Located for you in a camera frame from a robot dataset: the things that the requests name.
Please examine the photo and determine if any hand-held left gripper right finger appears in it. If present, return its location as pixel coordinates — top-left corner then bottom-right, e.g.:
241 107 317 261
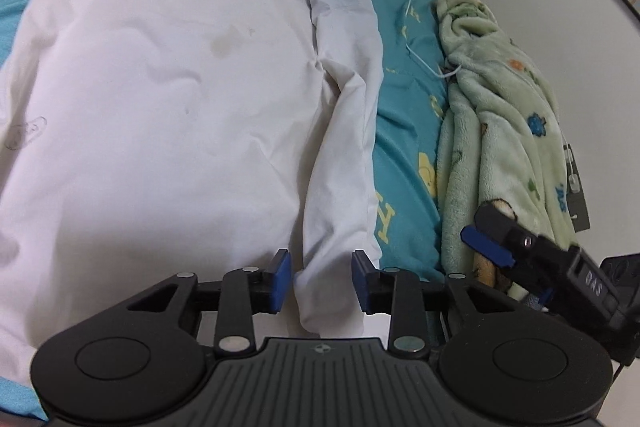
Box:
350 249 522 354

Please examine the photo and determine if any green printed fleece blanket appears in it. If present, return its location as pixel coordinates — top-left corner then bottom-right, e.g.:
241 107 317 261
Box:
435 0 592 308

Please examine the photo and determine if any white shirt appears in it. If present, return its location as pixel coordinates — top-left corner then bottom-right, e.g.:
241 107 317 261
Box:
0 0 385 388

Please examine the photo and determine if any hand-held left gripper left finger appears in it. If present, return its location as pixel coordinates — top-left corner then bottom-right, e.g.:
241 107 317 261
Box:
120 249 292 354

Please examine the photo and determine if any grey hang tag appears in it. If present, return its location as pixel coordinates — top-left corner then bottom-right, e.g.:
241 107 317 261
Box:
563 142 592 233

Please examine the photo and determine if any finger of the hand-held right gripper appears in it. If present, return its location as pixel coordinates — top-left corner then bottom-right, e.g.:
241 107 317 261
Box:
520 283 557 309
460 202 577 294

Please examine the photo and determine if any teal printed bed sheet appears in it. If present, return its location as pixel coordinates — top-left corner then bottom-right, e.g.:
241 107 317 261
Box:
0 0 452 409

